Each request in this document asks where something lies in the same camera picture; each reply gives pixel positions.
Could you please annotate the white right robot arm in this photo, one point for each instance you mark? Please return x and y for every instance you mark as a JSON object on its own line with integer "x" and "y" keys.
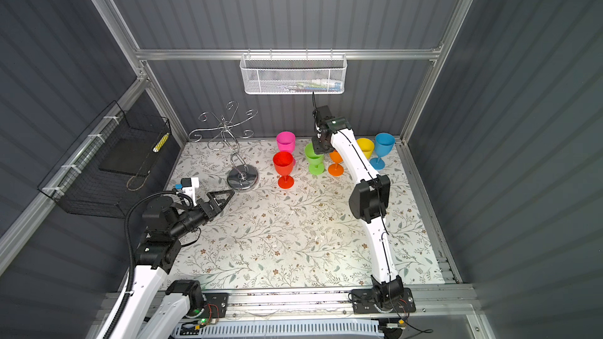
{"x": 368, "y": 201}

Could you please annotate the red wine glass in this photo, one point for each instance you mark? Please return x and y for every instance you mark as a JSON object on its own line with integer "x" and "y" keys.
{"x": 284, "y": 164}

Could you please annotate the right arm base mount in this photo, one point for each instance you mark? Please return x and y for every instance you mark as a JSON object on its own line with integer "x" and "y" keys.
{"x": 365, "y": 303}

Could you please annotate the black wire basket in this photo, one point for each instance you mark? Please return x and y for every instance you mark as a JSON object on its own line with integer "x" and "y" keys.
{"x": 113, "y": 167}

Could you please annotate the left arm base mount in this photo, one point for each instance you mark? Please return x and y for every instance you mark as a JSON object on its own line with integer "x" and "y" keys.
{"x": 201, "y": 304}

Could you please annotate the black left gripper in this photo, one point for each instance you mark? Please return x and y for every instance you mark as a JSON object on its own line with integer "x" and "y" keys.
{"x": 217, "y": 209}

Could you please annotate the yellow wine glass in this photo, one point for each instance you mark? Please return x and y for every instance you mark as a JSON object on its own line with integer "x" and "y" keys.
{"x": 367, "y": 146}

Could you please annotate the white wire mesh basket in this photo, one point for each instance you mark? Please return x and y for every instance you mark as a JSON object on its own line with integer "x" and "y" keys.
{"x": 292, "y": 74}

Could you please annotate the orange wine glass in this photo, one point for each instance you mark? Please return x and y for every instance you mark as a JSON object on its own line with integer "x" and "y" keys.
{"x": 336, "y": 169}

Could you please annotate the pink wine glass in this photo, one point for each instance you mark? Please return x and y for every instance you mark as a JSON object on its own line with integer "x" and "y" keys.
{"x": 286, "y": 142}

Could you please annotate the chrome wine glass rack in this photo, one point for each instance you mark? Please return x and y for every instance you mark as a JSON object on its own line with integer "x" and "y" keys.
{"x": 242, "y": 175}

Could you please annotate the green wine glass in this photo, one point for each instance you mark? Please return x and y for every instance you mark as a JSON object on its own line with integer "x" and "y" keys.
{"x": 316, "y": 166}

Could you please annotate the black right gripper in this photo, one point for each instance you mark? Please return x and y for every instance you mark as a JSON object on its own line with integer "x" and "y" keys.
{"x": 316, "y": 146}

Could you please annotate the blue wine glass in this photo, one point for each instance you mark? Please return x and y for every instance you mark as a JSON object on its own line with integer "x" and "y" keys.
{"x": 384, "y": 144}

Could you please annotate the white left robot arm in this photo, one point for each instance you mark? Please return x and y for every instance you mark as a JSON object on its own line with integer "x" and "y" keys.
{"x": 170, "y": 215}

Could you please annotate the white vented panel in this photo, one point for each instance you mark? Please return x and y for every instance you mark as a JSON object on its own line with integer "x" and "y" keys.
{"x": 341, "y": 328}

